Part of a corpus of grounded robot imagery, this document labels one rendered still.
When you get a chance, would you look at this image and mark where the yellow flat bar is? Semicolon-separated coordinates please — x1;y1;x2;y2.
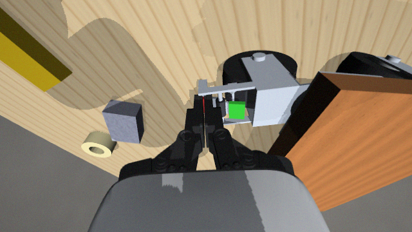
0;8;73;92

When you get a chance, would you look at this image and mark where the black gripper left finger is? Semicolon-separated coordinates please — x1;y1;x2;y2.
118;95;205;180

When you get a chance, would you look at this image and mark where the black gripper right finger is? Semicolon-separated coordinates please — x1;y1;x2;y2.
204;94;295;175

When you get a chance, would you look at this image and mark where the cream ring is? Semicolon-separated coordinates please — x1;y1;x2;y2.
81;131;117;157

